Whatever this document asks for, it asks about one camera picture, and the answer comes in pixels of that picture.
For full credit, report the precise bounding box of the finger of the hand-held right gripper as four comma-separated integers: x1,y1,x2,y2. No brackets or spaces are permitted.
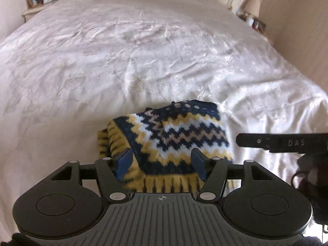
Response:
235,132,328,154

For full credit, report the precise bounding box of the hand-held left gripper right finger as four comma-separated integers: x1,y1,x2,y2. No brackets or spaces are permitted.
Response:
191,148,277,202

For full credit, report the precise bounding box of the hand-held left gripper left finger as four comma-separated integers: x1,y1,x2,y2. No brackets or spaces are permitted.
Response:
50,148,134,203

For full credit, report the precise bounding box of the patterned knit sweater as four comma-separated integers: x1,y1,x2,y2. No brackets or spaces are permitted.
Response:
97,99,238,194

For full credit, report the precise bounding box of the white embroidered bedspread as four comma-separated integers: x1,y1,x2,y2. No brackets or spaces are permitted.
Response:
0,0,328,233

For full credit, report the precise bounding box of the bedside lamp with shade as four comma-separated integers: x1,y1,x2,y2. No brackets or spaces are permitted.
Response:
240,0,261,16

